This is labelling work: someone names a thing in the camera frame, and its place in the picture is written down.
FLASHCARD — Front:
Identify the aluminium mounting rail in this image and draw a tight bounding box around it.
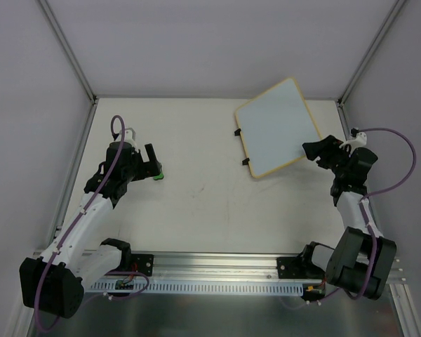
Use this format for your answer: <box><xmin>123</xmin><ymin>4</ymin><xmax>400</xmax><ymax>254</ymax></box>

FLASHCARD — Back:
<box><xmin>31</xmin><ymin>248</ymin><xmax>407</xmax><ymax>284</ymax></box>

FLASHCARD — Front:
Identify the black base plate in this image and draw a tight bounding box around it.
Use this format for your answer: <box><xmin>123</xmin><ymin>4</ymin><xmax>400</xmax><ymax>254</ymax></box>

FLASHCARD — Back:
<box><xmin>276</xmin><ymin>256</ymin><xmax>325</xmax><ymax>280</ymax></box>
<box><xmin>130</xmin><ymin>253</ymin><xmax>154</xmax><ymax>277</ymax></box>

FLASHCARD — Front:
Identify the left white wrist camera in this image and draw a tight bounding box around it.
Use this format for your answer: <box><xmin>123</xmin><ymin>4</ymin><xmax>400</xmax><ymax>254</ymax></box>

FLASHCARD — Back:
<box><xmin>116</xmin><ymin>128</ymin><xmax>138</xmax><ymax>150</ymax></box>

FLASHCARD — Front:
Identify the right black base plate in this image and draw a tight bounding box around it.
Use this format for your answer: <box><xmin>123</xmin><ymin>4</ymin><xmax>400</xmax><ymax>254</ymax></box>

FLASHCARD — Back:
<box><xmin>276</xmin><ymin>256</ymin><xmax>325</xmax><ymax>280</ymax></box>

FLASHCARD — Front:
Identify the left aluminium corner post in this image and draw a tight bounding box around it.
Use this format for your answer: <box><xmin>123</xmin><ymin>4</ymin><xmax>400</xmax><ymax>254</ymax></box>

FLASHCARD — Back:
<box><xmin>36</xmin><ymin>0</ymin><xmax>97</xmax><ymax>105</ymax></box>

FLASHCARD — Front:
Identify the green whiteboard eraser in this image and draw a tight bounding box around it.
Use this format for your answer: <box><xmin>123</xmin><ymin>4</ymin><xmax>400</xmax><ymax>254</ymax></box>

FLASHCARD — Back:
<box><xmin>153</xmin><ymin>171</ymin><xmax>164</xmax><ymax>181</ymax></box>

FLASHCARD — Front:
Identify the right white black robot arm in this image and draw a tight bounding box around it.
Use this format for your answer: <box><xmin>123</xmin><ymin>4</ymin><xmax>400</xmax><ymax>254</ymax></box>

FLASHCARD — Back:
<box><xmin>299</xmin><ymin>136</ymin><xmax>397</xmax><ymax>300</ymax></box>

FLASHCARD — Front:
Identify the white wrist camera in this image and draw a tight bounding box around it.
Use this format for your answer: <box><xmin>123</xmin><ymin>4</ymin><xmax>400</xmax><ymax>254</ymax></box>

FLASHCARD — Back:
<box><xmin>116</xmin><ymin>128</ymin><xmax>138</xmax><ymax>150</ymax></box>
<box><xmin>339</xmin><ymin>128</ymin><xmax>367</xmax><ymax>152</ymax></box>

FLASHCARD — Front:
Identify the yellow framed whiteboard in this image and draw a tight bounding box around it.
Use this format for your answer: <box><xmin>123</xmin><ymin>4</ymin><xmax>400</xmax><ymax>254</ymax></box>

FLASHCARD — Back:
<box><xmin>234</xmin><ymin>77</ymin><xmax>322</xmax><ymax>179</ymax></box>

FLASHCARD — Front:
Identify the aluminium corner post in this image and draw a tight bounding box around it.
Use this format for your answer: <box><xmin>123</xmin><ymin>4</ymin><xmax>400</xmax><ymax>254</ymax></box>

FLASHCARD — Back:
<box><xmin>337</xmin><ymin>0</ymin><xmax>408</xmax><ymax>107</ymax></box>
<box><xmin>36</xmin><ymin>0</ymin><xmax>97</xmax><ymax>105</ymax></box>

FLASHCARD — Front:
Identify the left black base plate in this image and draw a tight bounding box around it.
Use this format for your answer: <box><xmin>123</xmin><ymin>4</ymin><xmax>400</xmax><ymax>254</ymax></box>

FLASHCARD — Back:
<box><xmin>130</xmin><ymin>253</ymin><xmax>154</xmax><ymax>277</ymax></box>

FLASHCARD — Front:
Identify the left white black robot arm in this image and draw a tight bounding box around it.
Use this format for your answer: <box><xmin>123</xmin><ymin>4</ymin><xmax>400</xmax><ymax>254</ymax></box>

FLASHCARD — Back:
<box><xmin>19</xmin><ymin>141</ymin><xmax>163</xmax><ymax>318</ymax></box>

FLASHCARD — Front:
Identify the right aluminium corner post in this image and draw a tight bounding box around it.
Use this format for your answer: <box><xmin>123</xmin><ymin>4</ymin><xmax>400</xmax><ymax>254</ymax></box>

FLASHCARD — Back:
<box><xmin>337</xmin><ymin>0</ymin><xmax>408</xmax><ymax>107</ymax></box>

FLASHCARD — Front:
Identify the white slotted cable duct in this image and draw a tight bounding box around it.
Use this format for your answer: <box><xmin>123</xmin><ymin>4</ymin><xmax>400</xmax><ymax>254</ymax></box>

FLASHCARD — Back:
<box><xmin>87</xmin><ymin>278</ymin><xmax>304</xmax><ymax>297</ymax></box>

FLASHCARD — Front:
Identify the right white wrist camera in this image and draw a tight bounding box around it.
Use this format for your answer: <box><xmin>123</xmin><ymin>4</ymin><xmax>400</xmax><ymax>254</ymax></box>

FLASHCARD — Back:
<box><xmin>339</xmin><ymin>128</ymin><xmax>367</xmax><ymax>152</ymax></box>

